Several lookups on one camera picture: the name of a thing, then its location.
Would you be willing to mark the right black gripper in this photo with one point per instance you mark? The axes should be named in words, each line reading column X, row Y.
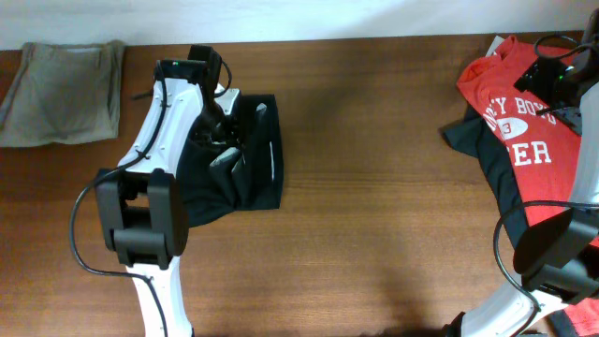
column 537, row 80

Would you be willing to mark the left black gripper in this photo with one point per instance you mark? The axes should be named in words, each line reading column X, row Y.
column 231, row 133

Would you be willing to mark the black shorts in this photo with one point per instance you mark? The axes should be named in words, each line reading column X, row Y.
column 247, row 177

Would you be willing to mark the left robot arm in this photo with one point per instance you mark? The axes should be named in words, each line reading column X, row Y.
column 140, row 207

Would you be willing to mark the red printed t-shirt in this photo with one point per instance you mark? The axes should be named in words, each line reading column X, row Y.
column 529, row 140

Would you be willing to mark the white paper tag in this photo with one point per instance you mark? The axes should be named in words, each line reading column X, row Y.
column 496, row 42

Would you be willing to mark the black garment under t-shirt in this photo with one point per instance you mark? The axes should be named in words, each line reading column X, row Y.
column 472, row 136

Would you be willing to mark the folded khaki shorts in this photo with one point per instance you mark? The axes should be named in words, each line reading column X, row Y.
column 68, row 94

